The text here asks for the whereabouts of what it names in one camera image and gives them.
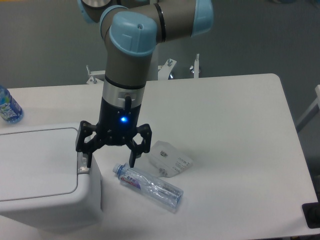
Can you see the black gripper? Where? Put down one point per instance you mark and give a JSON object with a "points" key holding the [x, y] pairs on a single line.
{"points": [[115, 127]]}

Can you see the white plastic trash can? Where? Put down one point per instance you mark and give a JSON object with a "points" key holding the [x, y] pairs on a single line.
{"points": [[44, 182]]}

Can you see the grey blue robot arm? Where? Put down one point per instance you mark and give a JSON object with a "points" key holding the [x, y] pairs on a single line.
{"points": [[131, 30]]}

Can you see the clear plastic packaging bag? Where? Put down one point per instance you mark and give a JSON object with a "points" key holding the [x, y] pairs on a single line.
{"points": [[167, 161]]}

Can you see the clear empty water bottle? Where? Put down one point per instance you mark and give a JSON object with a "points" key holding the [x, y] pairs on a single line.
{"points": [[153, 188]]}

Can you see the blue labelled water bottle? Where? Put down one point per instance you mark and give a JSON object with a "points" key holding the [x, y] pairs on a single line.
{"points": [[10, 111]]}

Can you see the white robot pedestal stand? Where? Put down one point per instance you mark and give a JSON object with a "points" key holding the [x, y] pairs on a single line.
{"points": [[164, 72]]}

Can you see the white frame at right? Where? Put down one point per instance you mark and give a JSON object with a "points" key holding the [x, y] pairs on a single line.
{"points": [[312, 110]]}

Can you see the black table clamp mount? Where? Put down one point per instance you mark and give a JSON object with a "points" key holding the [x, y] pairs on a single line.
{"points": [[311, 213]]}

